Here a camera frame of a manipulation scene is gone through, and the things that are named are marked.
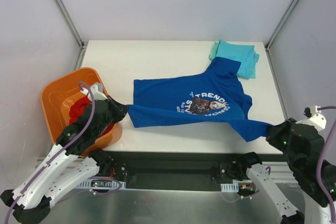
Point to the white cable duct right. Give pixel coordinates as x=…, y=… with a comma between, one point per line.
x=230, y=188

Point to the orange plastic basket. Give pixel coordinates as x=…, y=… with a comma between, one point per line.
x=63, y=90

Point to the left aluminium frame post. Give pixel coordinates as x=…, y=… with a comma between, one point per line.
x=69, y=22

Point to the white cable duct left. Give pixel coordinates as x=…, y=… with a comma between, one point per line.
x=99, y=184

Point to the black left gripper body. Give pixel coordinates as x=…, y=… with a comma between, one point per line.
x=112, y=106

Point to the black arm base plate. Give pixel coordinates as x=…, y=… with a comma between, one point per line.
x=178, y=171

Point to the aluminium front rail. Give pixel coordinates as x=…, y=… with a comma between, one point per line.
x=280, y=172

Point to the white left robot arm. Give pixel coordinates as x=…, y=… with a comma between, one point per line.
x=32, y=201

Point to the white cable duct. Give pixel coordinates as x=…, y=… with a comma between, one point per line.
x=99, y=184
x=230, y=188

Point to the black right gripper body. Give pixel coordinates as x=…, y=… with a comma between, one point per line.
x=281, y=130

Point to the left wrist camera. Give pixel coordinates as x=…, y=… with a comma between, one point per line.
x=96, y=92

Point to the red t-shirt in basket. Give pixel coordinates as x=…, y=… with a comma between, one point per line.
x=77, y=109

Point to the folded teal t-shirt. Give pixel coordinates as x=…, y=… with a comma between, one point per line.
x=245, y=54

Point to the blue printed t-shirt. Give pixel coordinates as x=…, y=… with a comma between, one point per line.
x=216, y=95

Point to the aluminium frame post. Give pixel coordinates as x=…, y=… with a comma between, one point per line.
x=283, y=20
x=69, y=22

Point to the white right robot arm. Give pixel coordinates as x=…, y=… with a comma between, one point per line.
x=316, y=179

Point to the right aluminium frame post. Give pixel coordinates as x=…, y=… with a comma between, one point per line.
x=283, y=20

